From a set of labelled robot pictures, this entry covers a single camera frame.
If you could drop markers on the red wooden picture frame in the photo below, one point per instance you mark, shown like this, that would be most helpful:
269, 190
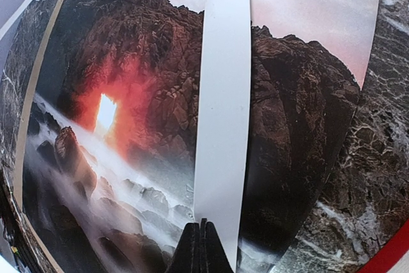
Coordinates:
388, 256

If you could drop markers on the brown backing board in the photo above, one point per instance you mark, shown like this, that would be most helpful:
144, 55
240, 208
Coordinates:
18, 83

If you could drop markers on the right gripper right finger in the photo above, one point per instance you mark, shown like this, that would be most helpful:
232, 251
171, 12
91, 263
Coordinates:
212, 255

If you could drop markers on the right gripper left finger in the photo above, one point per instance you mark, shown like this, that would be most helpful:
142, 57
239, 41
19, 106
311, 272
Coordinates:
186, 256

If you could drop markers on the landscape photo print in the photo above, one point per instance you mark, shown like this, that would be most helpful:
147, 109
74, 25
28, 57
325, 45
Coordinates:
108, 173

